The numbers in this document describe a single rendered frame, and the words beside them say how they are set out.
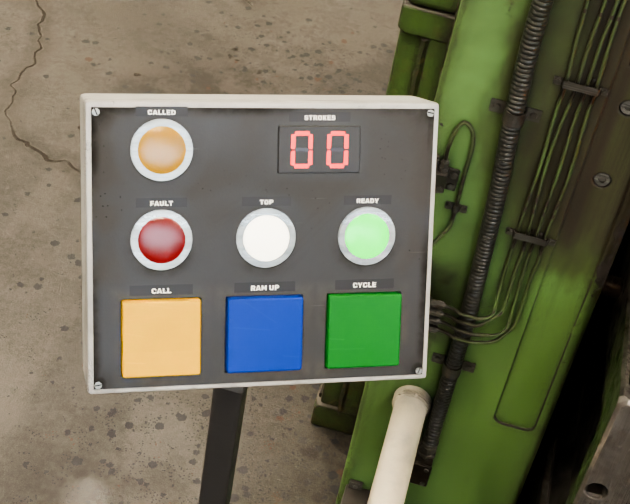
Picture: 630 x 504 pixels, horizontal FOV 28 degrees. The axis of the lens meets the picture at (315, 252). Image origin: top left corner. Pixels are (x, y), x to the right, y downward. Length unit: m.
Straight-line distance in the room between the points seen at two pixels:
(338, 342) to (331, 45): 2.40
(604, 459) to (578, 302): 0.22
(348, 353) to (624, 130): 0.41
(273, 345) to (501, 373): 0.52
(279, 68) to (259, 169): 2.26
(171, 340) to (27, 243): 1.64
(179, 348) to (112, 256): 0.11
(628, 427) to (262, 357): 0.43
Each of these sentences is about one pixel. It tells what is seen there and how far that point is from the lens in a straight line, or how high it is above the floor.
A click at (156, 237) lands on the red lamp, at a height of 1.09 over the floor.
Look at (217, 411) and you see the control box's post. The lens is 1.48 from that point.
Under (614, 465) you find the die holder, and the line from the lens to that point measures 1.47.
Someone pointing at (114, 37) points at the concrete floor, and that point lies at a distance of 3.50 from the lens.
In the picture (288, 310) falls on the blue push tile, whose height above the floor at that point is 1.03.
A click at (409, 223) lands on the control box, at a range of 1.24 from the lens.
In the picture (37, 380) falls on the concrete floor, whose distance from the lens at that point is 2.53.
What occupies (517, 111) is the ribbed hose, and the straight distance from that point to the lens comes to 1.39.
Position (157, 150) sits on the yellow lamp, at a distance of 1.17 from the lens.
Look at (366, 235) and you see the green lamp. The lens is 1.22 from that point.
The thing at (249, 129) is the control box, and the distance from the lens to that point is 1.18.
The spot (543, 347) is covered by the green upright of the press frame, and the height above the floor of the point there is 0.77.
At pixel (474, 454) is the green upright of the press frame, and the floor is 0.55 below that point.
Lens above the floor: 1.87
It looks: 41 degrees down
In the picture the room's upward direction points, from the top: 11 degrees clockwise
